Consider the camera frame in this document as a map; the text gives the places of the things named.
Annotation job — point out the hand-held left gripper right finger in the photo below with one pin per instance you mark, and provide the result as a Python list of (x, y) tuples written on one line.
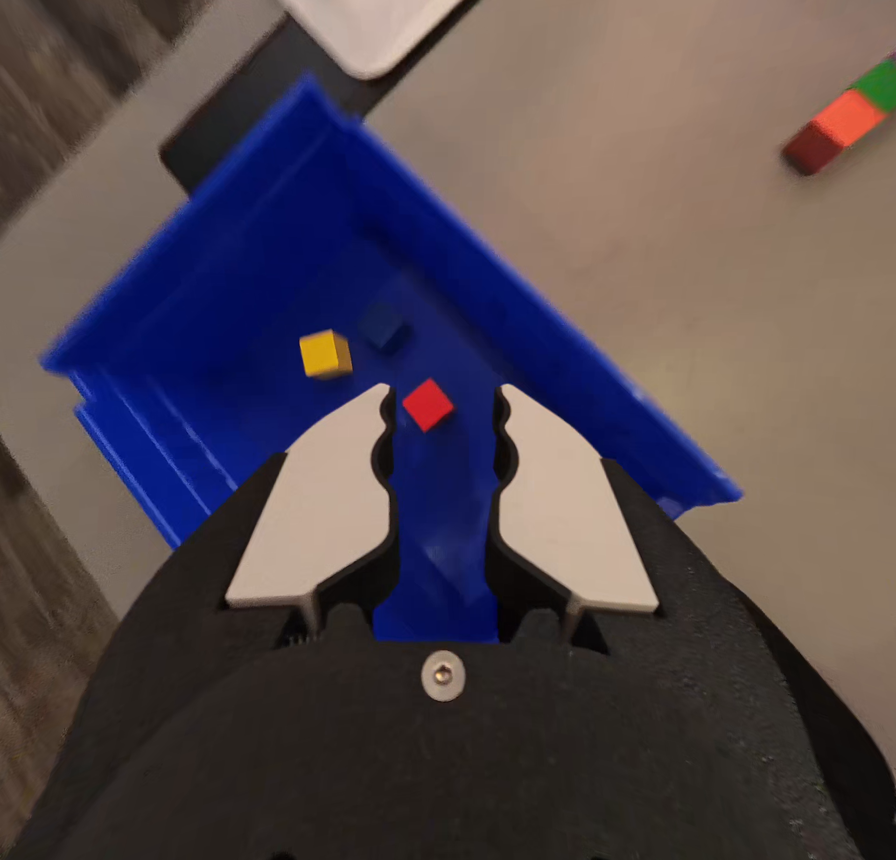
[(574, 517)]

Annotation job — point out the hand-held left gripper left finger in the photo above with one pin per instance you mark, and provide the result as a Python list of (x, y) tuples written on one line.
[(311, 517)]

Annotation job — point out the red wooden cube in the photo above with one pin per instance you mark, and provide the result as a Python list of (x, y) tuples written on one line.
[(427, 405)]

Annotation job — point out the yellow wooden cube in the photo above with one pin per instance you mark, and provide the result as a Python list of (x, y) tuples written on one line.
[(323, 354)]

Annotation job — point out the blue wooden cube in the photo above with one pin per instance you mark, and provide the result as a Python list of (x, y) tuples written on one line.
[(383, 328)]

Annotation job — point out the blue plastic bin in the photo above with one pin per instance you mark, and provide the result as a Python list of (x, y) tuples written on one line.
[(245, 279)]

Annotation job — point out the orange wooden cube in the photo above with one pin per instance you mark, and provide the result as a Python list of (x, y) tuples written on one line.
[(840, 128)]

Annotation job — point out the green wooden cube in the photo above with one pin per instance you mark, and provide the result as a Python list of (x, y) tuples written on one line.
[(878, 84)]

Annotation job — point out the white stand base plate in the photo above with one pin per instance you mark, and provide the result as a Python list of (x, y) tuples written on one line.
[(378, 6)]

